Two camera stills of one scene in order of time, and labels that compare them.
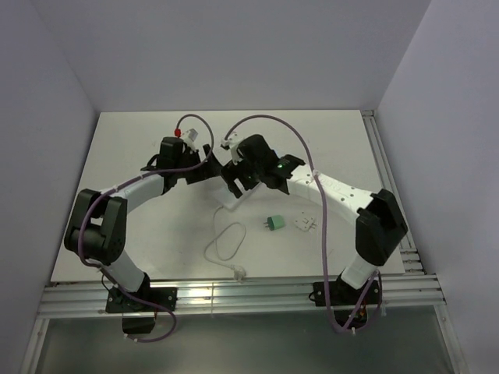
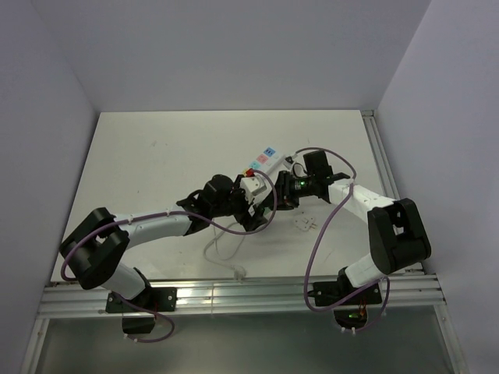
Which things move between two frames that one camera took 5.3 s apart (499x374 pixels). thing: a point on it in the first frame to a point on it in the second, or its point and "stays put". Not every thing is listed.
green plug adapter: [275, 222] to [267, 213]
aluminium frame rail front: [243, 296] stays put
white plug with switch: [305, 222] stays put
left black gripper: [209, 169] to [249, 222]
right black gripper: [231, 172] to [287, 200]
